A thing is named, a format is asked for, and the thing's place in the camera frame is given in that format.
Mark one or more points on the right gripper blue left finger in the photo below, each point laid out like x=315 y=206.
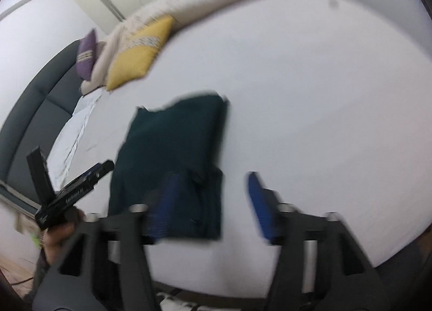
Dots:
x=161 y=203

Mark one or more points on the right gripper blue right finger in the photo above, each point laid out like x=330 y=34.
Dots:
x=271 y=214

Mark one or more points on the dark green sweater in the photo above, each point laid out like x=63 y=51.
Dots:
x=182 y=139

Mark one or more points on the person's left hand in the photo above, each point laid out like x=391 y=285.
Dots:
x=55 y=238

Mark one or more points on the white flat pillow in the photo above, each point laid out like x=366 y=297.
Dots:
x=64 y=148

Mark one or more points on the dark grey bed headboard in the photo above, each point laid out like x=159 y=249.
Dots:
x=36 y=120

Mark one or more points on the white bed sheet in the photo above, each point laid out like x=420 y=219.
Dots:
x=329 y=102

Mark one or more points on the yellow patterned cushion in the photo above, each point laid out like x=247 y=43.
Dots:
x=136 y=56

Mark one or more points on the purple patterned cushion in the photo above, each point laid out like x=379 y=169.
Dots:
x=86 y=55

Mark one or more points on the beige rolled duvet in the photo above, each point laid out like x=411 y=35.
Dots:
x=185 y=12

